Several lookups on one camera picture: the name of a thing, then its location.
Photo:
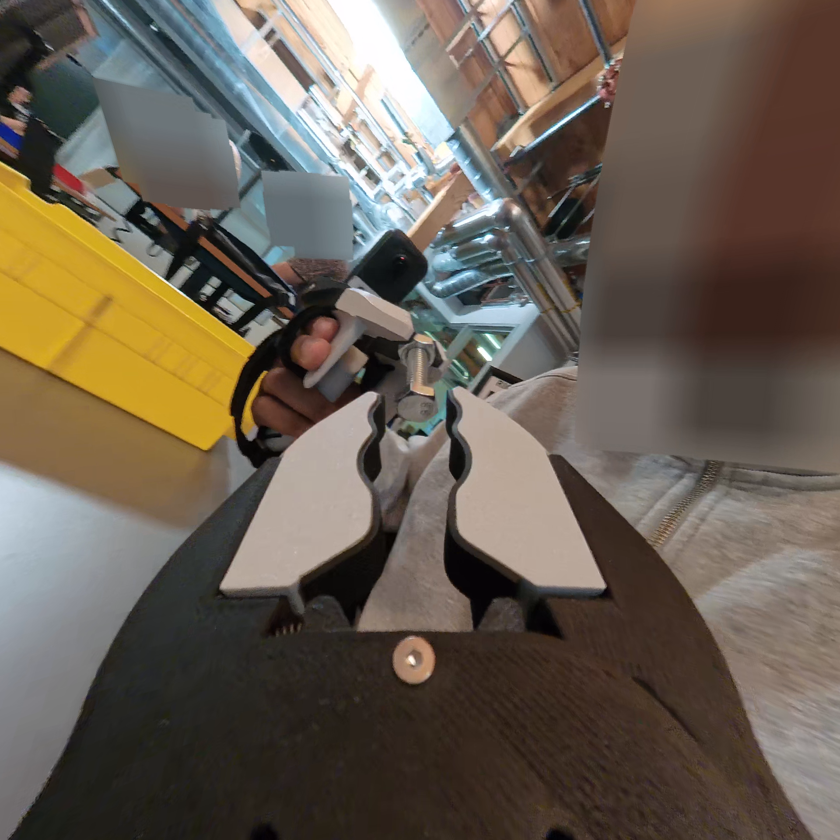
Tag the silver ventilation duct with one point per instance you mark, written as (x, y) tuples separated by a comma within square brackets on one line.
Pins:
[(518, 223)]

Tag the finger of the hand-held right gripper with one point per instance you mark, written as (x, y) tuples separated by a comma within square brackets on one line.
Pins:
[(440, 356), (377, 313)]

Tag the silver bolt with nuts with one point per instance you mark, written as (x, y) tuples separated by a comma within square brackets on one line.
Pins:
[(418, 380)]

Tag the yellow plastic bin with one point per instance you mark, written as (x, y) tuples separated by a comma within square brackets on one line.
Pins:
[(98, 315)]

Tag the grey desk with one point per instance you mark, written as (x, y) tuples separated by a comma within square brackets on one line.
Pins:
[(79, 525)]

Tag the person's grey hoodie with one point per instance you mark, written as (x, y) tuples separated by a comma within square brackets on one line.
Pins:
[(754, 558)]

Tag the person's right hand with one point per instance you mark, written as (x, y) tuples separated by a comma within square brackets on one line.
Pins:
[(285, 400)]

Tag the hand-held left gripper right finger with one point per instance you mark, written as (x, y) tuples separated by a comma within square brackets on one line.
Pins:
[(518, 512)]

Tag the wooden table black legs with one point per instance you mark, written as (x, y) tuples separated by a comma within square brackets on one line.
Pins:
[(197, 243)]

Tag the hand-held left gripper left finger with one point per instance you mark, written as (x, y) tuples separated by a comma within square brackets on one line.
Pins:
[(308, 512)]

